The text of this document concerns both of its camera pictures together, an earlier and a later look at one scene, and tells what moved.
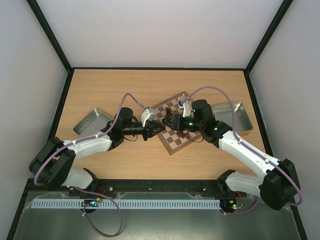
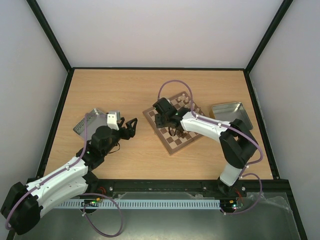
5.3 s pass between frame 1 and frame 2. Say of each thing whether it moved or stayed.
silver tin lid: stayed
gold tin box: stayed
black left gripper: moved
